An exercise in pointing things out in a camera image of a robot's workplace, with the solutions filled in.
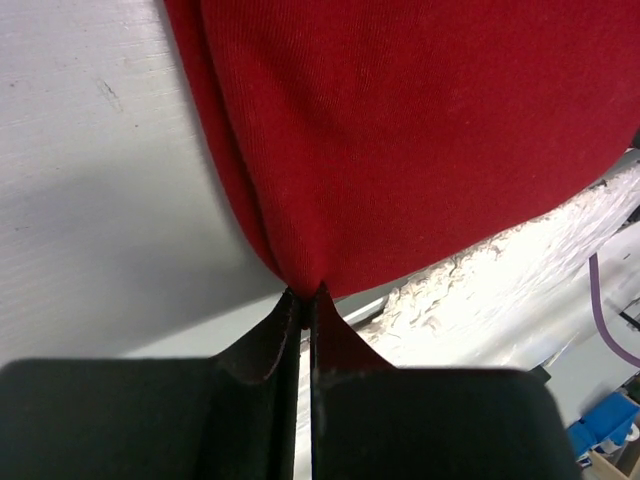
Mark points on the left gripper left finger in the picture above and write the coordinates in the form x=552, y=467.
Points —
x=229, y=416

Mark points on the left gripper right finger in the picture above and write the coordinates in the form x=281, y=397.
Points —
x=372, y=420

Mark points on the blue plastic bin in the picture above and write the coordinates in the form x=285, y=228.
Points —
x=612, y=420

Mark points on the dark red t shirt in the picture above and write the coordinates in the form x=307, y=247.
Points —
x=361, y=141

